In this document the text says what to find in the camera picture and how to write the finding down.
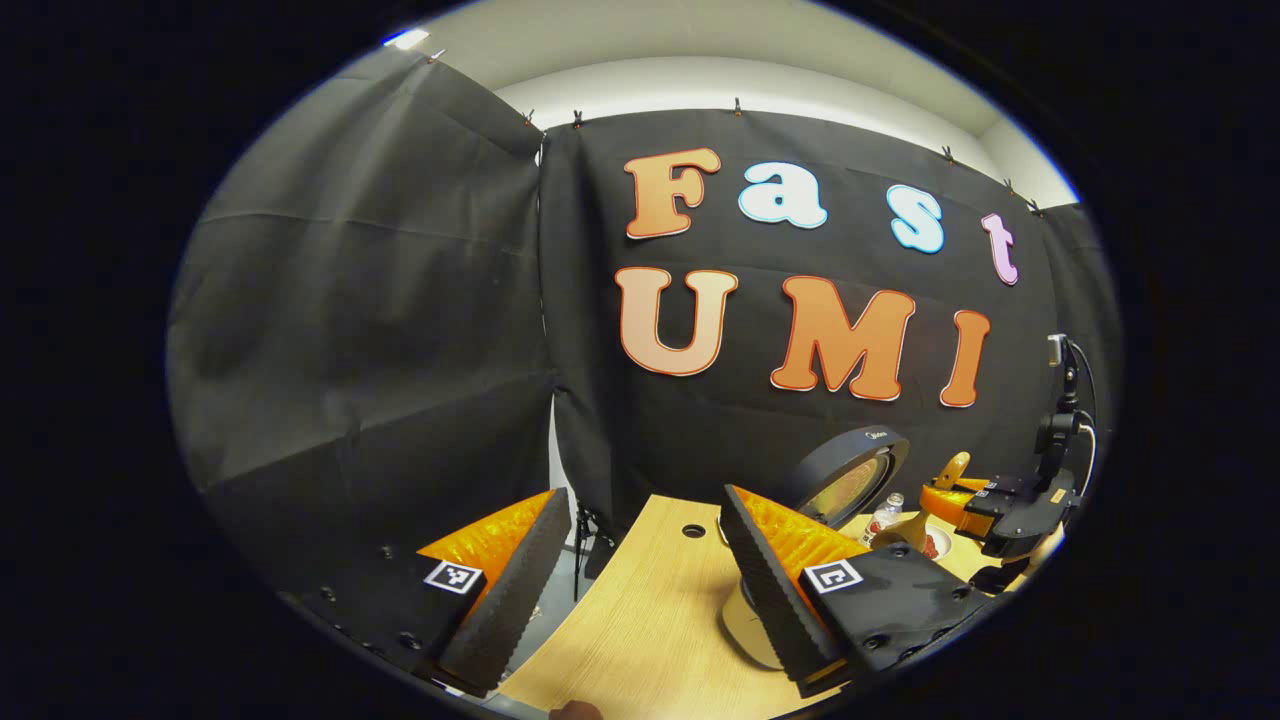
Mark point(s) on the white round plate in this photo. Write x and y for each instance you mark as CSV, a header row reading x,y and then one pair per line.
x,y
938,543

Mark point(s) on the black and silver rice cooker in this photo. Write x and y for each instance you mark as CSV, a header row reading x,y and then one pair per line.
x,y
850,470

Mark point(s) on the clear water bottle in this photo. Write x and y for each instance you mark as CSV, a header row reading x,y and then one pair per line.
x,y
885,515

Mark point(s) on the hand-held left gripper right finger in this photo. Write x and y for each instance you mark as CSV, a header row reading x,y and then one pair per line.
x,y
775,590

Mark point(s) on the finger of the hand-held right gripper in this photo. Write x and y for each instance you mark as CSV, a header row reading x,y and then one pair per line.
x,y
955,500

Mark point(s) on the black tripod stand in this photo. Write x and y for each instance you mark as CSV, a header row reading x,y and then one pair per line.
x,y
590,540

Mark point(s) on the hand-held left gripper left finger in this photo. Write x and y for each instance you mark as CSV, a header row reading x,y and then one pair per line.
x,y
520,590

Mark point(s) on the ceiling light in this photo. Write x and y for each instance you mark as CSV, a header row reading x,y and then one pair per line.
x,y
405,38

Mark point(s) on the black backdrop cloth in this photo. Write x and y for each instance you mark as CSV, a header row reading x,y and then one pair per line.
x,y
380,300

